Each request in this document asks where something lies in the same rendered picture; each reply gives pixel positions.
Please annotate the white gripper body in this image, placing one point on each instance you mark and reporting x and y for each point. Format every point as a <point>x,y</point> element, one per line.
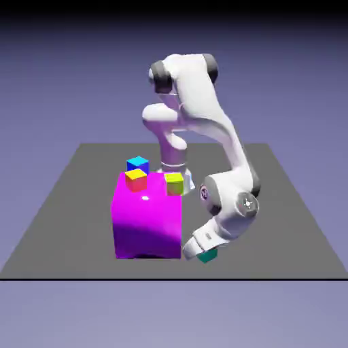
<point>202,239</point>

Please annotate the small teal cube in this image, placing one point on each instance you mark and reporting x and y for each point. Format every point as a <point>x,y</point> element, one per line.
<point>208,255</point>

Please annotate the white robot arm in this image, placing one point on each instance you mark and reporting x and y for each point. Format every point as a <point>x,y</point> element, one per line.
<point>206,108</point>

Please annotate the small yellow-green cube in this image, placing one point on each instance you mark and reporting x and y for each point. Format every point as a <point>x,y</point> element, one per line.
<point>174,183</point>

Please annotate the small orange cube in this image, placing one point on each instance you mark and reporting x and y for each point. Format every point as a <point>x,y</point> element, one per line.
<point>136,180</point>

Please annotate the small blue cube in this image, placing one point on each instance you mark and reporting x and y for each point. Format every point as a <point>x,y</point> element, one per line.
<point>137,163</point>

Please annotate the large magenta box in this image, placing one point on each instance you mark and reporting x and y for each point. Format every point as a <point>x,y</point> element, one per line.
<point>146,217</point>

